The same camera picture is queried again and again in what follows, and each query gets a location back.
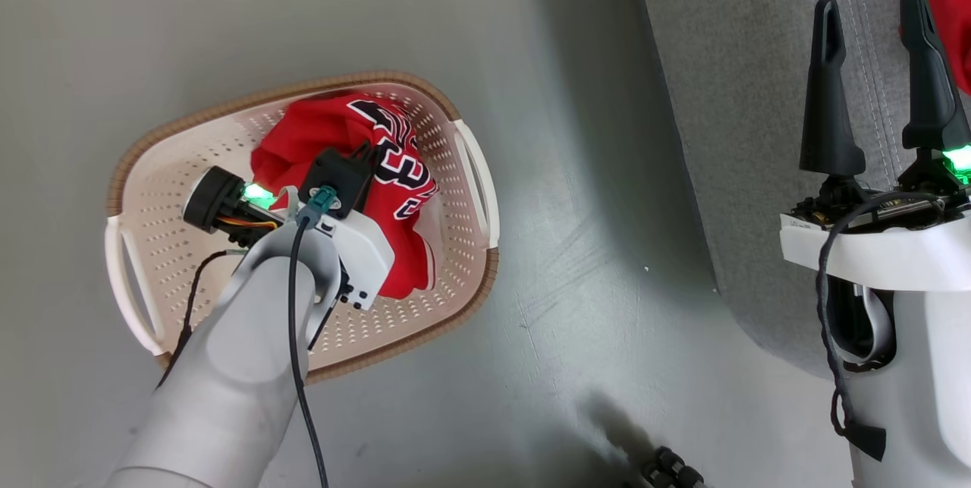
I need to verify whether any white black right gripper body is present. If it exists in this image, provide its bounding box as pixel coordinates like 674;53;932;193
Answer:
779;146;971;293

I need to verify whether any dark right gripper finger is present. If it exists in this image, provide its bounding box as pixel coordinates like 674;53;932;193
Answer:
898;0;971;153
799;0;866;179

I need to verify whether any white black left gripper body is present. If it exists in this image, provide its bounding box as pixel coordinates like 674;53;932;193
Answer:
182;165;396;313

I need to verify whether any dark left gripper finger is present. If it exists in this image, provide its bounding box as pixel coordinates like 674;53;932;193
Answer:
349;141;385;170

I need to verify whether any red jersey with black lettering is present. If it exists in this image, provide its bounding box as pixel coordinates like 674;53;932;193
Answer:
250;93;440;301

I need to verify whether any red garment with white stripes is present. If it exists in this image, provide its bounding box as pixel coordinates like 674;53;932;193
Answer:
927;0;971;96

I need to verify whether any beige perforated plastic laundry basket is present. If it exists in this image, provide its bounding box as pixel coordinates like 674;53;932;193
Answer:
105;71;500;385

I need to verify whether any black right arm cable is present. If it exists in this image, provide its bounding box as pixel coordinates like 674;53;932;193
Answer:
815;190;949;463

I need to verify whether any black cable with teal plug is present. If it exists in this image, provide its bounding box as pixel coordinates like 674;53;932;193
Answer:
287;186;339;488

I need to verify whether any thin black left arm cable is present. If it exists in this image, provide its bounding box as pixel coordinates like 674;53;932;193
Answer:
156;247;247;390

